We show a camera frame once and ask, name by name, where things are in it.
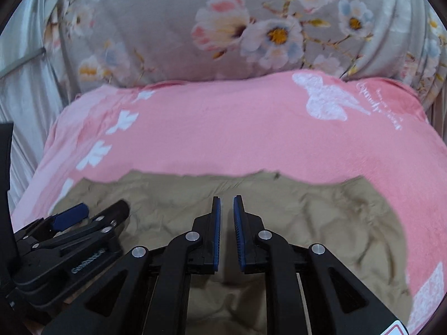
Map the grey curtain tieback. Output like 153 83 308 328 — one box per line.
0 47 47 79

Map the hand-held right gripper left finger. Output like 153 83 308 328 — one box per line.
42 196 222 335

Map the grey floral cushion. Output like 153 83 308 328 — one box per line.
42 0 447 109

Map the silver satin curtain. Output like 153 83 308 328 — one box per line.
0 0 75 213

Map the khaki quilted jacket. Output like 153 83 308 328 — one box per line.
52 169 412 335

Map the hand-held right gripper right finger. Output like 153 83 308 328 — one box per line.
233 195 399 335

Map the pink printed blanket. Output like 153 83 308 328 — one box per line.
10 70 447 334

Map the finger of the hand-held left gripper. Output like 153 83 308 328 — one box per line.
21 203 89 242
58 200 131 256

